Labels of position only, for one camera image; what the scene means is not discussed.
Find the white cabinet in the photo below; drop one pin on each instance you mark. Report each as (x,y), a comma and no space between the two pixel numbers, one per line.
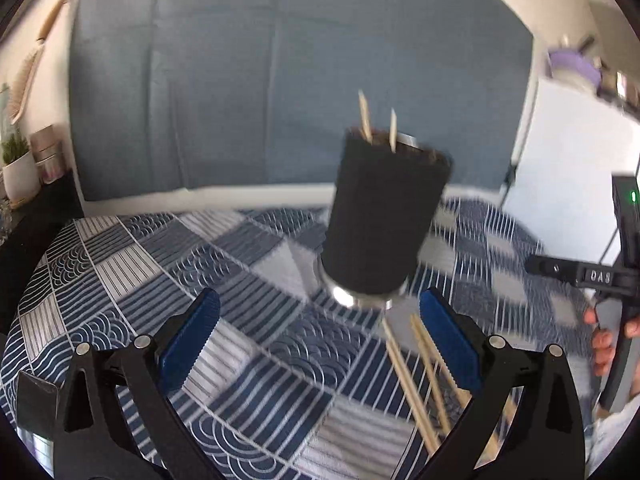
(560,160)

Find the blue backdrop cloth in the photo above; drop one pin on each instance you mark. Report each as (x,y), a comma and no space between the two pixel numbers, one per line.
(225,85)

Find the blue white patterned tablecloth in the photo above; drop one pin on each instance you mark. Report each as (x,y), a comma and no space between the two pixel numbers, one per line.
(150,270)

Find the potted plant in white pot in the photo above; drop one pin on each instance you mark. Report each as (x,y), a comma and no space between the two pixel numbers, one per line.
(20,180)

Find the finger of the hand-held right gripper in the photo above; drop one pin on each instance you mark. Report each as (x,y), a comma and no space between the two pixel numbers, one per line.
(550,266)

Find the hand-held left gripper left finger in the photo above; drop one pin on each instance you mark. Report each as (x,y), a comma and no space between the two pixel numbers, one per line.
(192,340)

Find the black cylindrical utensil holder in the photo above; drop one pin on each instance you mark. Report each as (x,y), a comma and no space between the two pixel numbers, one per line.
(380,210)

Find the person's right forearm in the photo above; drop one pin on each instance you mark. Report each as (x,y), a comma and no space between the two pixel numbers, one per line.
(610,435)

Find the pink candle jar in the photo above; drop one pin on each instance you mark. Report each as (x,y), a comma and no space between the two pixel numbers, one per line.
(51,169)

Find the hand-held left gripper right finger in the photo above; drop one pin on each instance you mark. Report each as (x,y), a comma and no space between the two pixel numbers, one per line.
(450,342)

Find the person's right hand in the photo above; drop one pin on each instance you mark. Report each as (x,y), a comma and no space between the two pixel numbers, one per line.
(604,350)

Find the black side shelf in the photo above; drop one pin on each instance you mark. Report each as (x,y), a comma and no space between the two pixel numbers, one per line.
(40,220)

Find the bamboo chopstick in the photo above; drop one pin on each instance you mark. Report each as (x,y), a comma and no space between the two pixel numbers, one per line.
(393,130)
(431,375)
(364,117)
(410,385)

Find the black clip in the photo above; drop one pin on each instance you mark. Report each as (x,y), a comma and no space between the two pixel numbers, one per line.
(510,180)

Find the purple pot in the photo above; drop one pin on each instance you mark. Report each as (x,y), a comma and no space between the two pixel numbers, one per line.
(575,70)

